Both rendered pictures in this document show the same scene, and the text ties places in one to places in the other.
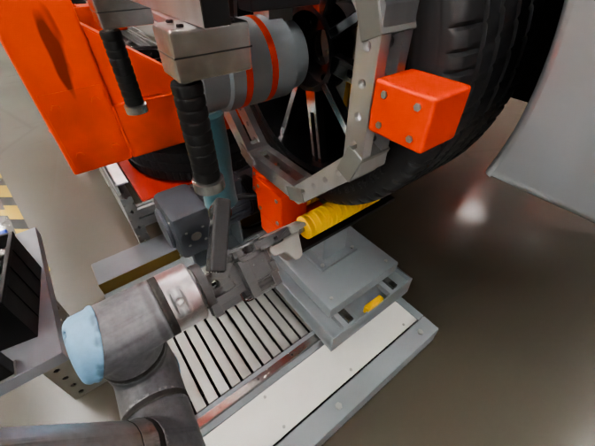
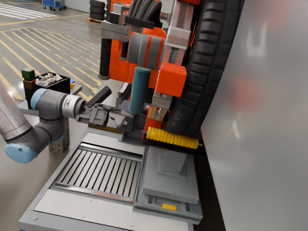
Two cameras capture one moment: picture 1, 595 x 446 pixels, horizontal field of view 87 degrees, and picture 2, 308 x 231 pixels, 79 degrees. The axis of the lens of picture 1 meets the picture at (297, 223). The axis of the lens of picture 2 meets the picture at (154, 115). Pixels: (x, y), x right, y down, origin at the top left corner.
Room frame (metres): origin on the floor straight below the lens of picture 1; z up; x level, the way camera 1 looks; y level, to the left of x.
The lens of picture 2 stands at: (-0.05, -0.45, 1.01)
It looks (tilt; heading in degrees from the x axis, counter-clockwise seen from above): 29 degrees down; 35
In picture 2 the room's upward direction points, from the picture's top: 14 degrees clockwise
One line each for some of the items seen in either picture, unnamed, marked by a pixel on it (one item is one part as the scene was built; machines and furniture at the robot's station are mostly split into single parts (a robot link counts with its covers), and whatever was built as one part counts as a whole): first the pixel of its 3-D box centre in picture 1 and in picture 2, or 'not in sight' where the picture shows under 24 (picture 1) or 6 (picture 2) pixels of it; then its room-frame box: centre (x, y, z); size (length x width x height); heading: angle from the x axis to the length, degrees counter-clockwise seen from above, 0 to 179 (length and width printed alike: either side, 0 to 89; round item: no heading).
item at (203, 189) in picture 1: (198, 137); (105, 57); (0.37, 0.13, 0.83); 0.04 x 0.04 x 0.16
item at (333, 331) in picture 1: (322, 265); (167, 176); (0.75, -0.09, 0.13); 0.50 x 0.36 x 0.10; 37
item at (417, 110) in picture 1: (415, 109); (170, 78); (0.40, -0.15, 0.85); 0.09 x 0.08 x 0.07; 37
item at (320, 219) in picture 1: (341, 208); (172, 137); (0.62, -0.11, 0.51); 0.29 x 0.06 x 0.06; 127
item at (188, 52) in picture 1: (204, 46); (116, 30); (0.39, 0.10, 0.93); 0.09 x 0.05 x 0.05; 127
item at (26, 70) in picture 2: not in sight; (28, 73); (0.23, 0.51, 0.64); 0.04 x 0.04 x 0.04; 37
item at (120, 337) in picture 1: (122, 329); (52, 102); (0.22, 0.24, 0.62); 0.12 x 0.09 x 0.10; 128
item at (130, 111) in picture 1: (123, 71); (125, 44); (0.64, 0.33, 0.83); 0.04 x 0.04 x 0.16
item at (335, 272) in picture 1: (326, 226); (175, 154); (0.75, -0.09, 0.32); 0.40 x 0.30 x 0.28; 37
